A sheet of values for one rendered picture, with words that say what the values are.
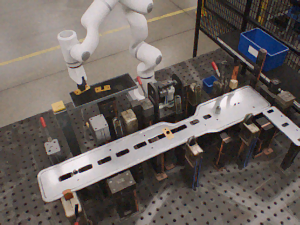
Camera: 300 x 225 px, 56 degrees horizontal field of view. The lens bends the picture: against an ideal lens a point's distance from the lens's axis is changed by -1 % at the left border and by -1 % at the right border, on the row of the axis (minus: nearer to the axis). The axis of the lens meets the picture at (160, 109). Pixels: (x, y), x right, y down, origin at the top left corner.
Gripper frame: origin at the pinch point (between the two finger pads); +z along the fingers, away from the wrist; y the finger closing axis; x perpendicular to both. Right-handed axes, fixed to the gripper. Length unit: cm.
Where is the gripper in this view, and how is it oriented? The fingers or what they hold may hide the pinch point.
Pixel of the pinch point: (81, 86)
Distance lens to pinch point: 155.6
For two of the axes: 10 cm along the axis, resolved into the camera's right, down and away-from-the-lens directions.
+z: 0.1, 6.8, 7.3
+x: 7.2, -5.1, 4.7
